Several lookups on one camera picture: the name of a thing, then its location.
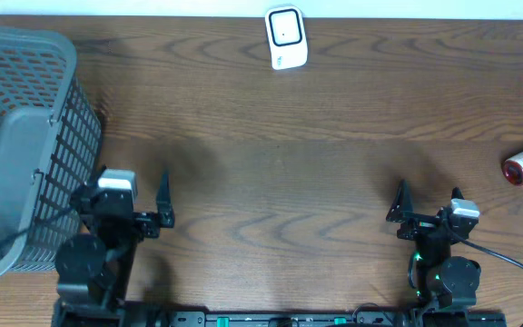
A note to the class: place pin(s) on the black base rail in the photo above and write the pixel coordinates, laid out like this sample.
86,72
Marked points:
202,319

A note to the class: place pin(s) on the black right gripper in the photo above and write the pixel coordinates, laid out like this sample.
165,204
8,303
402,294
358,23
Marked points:
402,211

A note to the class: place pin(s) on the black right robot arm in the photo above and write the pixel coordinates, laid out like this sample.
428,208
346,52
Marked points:
446,284

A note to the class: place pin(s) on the white barcode scanner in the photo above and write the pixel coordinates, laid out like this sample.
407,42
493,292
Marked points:
286,37

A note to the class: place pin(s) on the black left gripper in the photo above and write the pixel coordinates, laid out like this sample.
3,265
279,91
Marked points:
146,227

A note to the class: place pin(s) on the dark grey plastic basket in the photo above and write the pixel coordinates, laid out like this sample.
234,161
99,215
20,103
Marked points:
50,138

